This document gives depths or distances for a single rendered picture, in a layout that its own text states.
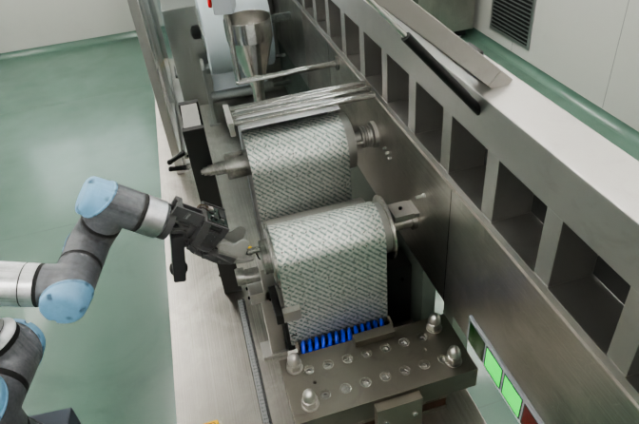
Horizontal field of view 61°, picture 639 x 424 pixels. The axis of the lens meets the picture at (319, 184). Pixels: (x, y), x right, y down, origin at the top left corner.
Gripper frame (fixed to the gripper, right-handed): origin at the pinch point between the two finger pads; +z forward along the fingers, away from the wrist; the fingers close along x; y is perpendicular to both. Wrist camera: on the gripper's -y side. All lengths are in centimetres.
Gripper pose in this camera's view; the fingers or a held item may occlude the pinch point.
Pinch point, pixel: (245, 257)
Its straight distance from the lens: 117.5
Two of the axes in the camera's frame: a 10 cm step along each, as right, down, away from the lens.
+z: 7.9, 3.5, 5.1
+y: 5.5, -7.7, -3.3
